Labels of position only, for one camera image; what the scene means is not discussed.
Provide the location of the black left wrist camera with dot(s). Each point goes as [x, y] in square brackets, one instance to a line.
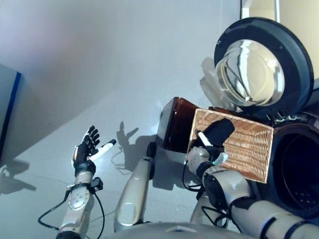
[97, 184]

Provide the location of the rectangular wicker laundry basket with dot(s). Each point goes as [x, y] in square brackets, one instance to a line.
[249, 154]

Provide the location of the white counter cabinet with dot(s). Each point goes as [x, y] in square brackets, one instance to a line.
[296, 20]

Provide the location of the grey robot torso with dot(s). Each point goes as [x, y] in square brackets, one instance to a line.
[179, 231]

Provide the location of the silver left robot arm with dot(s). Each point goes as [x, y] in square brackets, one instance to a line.
[77, 204]

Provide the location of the right robot leg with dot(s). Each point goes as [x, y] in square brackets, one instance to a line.
[198, 214]

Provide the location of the glossy brown stool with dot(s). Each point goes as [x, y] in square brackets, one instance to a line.
[174, 124]

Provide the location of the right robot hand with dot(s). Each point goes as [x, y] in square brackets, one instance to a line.
[211, 152]

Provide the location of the black garment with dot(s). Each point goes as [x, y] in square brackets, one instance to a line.
[219, 132]

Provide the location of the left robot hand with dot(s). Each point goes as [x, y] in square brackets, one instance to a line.
[83, 154]

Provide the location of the dark grey washing machine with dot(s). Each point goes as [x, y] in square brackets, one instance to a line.
[296, 164]

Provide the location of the grey cabinet black edge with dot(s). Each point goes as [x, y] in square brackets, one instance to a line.
[7, 109]

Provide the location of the round glass washer door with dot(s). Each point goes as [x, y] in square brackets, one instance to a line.
[259, 67]

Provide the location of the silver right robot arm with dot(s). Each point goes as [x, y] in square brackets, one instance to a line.
[249, 199]

